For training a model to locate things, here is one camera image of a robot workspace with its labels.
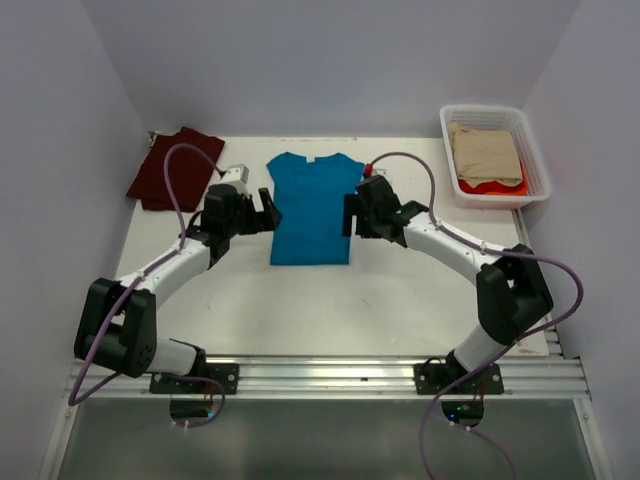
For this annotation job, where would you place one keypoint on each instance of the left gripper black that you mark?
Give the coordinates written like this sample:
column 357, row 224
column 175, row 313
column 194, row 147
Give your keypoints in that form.
column 273, row 216

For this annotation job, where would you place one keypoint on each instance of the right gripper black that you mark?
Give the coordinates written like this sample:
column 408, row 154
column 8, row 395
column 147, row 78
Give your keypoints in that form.
column 354, row 205

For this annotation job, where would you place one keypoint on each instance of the blue t shirt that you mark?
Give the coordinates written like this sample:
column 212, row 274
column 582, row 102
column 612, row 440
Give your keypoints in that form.
column 310, row 195

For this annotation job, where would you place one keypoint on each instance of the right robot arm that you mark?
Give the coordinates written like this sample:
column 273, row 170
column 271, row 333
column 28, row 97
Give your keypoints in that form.
column 511, row 292

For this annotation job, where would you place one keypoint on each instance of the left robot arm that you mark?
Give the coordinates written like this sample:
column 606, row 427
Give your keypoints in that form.
column 118, row 326

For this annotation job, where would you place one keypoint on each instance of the folded maroon t shirt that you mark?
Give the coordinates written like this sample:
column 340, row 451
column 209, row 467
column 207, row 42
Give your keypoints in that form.
column 189, row 172

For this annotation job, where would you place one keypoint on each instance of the beige folded t shirt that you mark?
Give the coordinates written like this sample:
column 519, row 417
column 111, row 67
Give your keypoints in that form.
column 472, row 145

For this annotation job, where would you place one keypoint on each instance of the red orange t shirt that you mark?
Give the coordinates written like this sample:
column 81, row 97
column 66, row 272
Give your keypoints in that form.
column 493, row 177

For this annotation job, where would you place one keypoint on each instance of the white plastic basket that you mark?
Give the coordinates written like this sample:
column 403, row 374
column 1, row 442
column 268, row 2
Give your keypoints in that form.
column 483, row 117

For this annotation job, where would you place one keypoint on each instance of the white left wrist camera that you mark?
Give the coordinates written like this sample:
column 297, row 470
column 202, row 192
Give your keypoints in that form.
column 236, row 175

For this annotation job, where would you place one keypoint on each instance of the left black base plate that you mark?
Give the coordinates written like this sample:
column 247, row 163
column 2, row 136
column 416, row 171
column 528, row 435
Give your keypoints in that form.
column 210, row 379

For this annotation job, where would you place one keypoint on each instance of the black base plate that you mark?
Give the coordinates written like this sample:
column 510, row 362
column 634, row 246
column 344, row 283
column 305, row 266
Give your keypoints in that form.
column 445, row 376
column 210, row 379

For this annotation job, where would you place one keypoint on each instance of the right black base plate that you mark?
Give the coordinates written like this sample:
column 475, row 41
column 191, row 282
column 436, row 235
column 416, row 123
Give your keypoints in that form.
column 445, row 376

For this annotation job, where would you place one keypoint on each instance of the aluminium mounting rail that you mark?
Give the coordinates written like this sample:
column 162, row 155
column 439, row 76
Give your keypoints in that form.
column 393, row 377

